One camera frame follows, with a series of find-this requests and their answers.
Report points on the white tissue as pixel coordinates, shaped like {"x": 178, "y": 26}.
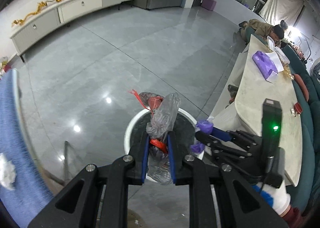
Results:
{"x": 7, "y": 173}

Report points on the beige marble coffee table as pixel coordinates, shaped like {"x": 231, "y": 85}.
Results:
{"x": 252, "y": 92}

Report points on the blue fluffy rug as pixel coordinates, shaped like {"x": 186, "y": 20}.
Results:
{"x": 30, "y": 193}

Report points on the person in brown coat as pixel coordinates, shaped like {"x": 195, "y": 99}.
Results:
{"x": 262, "y": 30}

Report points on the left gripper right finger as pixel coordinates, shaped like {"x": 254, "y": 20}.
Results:
{"x": 218, "y": 195}

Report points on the white round trash bin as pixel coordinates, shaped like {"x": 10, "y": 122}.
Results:
{"x": 183, "y": 131}

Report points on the purple tissue box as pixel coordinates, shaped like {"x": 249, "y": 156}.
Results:
{"x": 266, "y": 66}

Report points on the white TV cabinet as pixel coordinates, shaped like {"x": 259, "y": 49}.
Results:
{"x": 53, "y": 17}

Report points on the golden dragon figurine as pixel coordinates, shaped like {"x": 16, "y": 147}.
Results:
{"x": 40, "y": 6}

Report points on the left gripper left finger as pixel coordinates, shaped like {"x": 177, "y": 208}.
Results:
{"x": 97, "y": 196}

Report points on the purple storage stool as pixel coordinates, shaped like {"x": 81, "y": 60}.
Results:
{"x": 208, "y": 4}

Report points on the white hanging sheet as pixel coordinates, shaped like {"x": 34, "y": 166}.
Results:
{"x": 274, "y": 11}

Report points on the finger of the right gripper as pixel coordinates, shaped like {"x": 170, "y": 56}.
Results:
{"x": 220, "y": 135}
{"x": 221, "y": 150}

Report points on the right dark red forearm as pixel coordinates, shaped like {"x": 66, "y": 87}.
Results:
{"x": 292, "y": 216}

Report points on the clear plastic bag trash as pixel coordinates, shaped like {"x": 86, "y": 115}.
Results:
{"x": 163, "y": 113}

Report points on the right gloved hand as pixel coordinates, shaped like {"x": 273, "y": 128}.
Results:
{"x": 277, "y": 198}

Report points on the purple plastic wrapper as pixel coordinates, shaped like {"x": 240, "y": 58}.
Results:
{"x": 206, "y": 127}

